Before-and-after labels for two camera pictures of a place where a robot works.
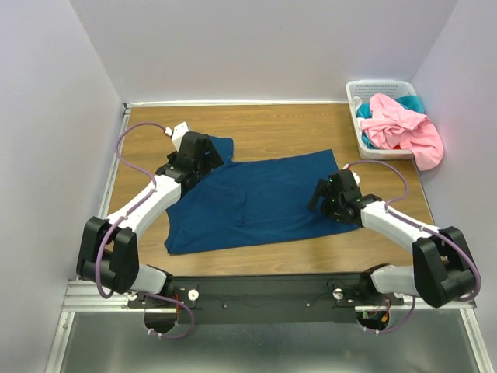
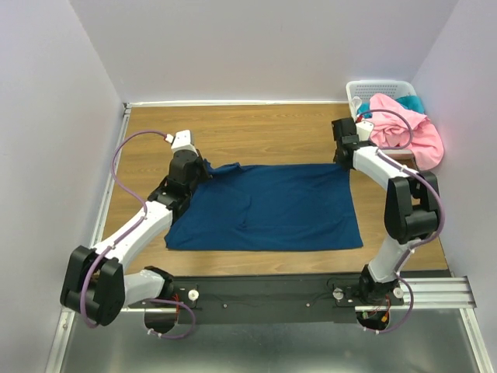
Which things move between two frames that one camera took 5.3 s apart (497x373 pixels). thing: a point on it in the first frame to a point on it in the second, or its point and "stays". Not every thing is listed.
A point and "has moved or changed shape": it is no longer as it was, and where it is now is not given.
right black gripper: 324,188 to 342,165
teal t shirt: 413,102 stays
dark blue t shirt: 251,203 has moved or changed shape
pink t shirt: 390,125 stays
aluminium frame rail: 81,298 stays
